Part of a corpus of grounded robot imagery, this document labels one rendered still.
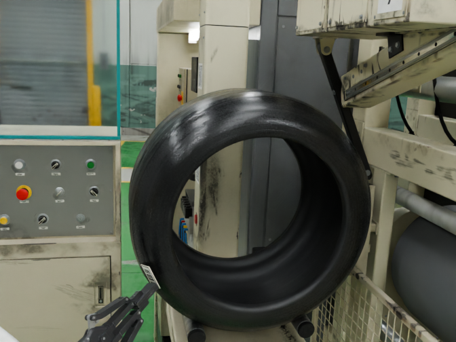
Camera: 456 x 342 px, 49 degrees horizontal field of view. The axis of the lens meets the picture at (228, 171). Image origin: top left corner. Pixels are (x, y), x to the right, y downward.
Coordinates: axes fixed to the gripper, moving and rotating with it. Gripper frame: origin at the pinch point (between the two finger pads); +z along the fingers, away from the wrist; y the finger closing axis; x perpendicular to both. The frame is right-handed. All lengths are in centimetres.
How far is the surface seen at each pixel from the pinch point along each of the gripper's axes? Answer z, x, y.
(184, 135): 20.9, 15.0, -26.6
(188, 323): 8.2, -3.1, 16.1
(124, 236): 180, -275, 87
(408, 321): 28, 42, 33
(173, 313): 15.2, -17.4, 19.5
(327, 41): 78, 27, -24
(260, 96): 37, 26, -25
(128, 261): 143, -232, 89
